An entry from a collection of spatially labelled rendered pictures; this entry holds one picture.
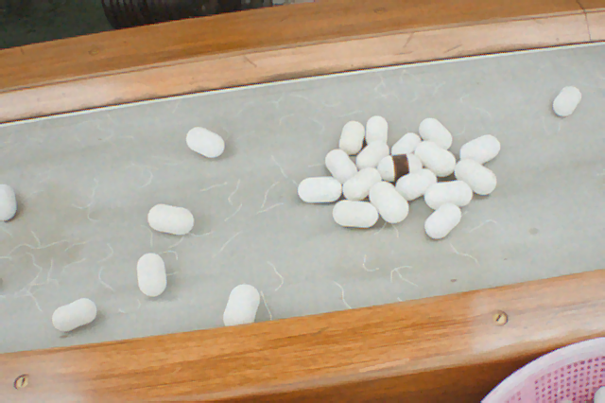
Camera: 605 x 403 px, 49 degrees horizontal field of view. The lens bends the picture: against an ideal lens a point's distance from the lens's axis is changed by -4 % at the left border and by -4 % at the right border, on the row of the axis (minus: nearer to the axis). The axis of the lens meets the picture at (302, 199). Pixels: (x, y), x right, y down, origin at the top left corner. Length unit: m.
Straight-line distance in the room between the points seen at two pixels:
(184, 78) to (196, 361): 0.34
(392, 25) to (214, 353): 0.41
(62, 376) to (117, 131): 0.29
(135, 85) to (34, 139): 0.11
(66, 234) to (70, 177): 0.07
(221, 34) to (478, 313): 0.42
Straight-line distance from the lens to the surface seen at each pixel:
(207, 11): 0.93
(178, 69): 0.70
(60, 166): 0.65
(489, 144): 0.58
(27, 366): 0.48
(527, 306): 0.46
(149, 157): 0.63
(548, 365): 0.43
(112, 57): 0.74
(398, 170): 0.55
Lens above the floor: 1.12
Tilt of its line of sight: 43 degrees down
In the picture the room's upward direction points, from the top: 7 degrees counter-clockwise
